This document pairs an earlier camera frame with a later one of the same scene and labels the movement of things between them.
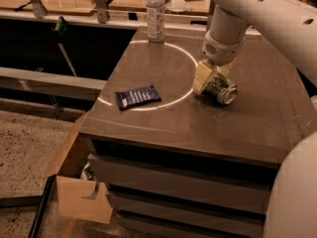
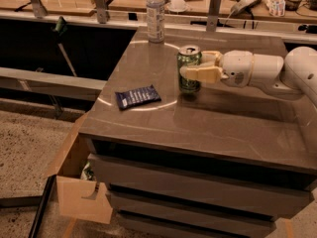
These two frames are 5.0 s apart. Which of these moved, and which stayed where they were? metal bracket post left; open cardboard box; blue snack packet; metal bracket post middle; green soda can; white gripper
Moved: green soda can; white gripper
Stayed: open cardboard box; metal bracket post left; metal bracket post middle; blue snack packet
